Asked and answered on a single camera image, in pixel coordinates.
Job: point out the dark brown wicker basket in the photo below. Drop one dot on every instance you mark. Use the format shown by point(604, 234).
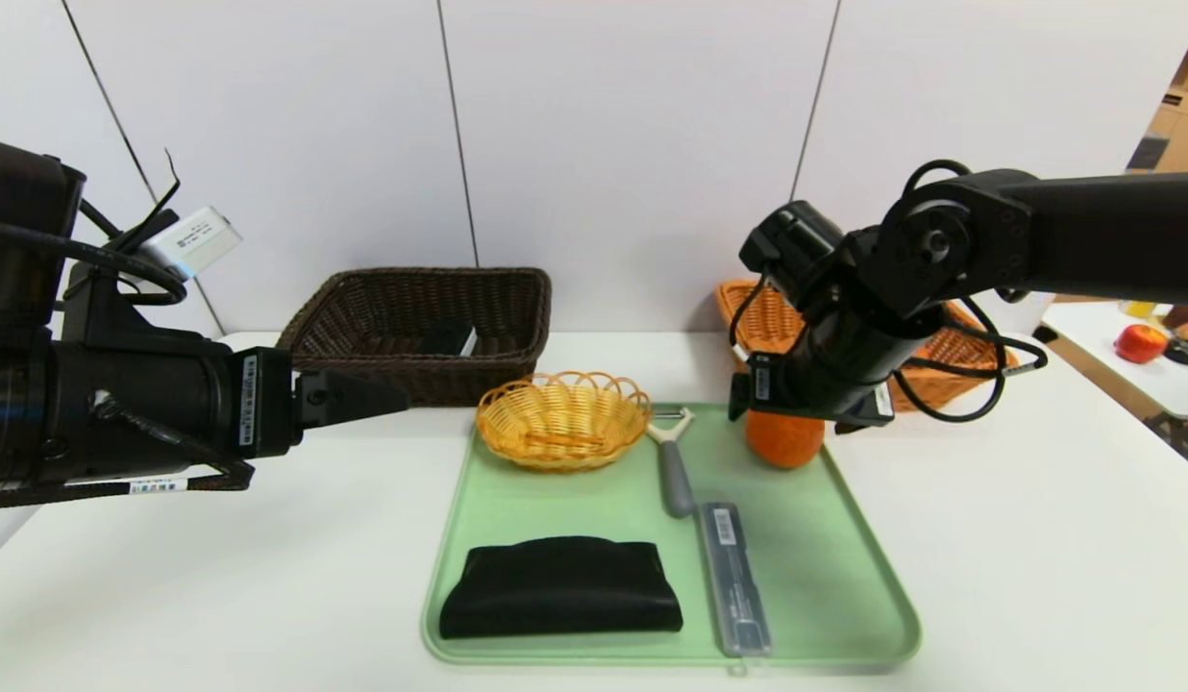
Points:
point(459, 384)

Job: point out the black folded cloth pouch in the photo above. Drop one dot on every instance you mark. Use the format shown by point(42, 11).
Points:
point(556, 596)

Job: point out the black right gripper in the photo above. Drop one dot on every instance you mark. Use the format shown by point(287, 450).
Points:
point(765, 386)

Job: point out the wooden cabinet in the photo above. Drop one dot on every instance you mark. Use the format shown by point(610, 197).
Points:
point(1180, 115)

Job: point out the orange fruit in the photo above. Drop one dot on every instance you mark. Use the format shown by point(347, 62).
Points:
point(784, 444)

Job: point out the light green plastic tray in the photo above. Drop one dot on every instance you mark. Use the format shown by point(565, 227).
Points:
point(594, 519)

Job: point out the clear grey cutlery case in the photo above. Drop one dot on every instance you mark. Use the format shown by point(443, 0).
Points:
point(733, 586)

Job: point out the orange wicker basket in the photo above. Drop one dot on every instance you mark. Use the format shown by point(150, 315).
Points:
point(777, 322)

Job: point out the white oblong case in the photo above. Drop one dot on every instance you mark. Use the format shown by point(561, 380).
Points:
point(445, 338)

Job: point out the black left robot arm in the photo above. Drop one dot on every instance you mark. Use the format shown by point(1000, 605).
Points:
point(17, 211)

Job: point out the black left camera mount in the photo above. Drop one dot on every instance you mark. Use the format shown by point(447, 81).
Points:
point(113, 322)

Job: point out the white side table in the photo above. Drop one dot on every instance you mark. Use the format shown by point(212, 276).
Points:
point(1094, 332)

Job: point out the dark glossy round item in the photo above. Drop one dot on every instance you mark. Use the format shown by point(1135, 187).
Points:
point(1182, 353)

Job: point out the small yellow wicker basket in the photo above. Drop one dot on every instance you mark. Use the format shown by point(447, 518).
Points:
point(556, 423)

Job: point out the red apple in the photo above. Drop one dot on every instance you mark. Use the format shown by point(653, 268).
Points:
point(1139, 344)

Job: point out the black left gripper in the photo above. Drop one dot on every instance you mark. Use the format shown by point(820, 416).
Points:
point(260, 400)

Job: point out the grey cabinet sign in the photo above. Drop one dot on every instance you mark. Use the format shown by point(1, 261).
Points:
point(1148, 154)

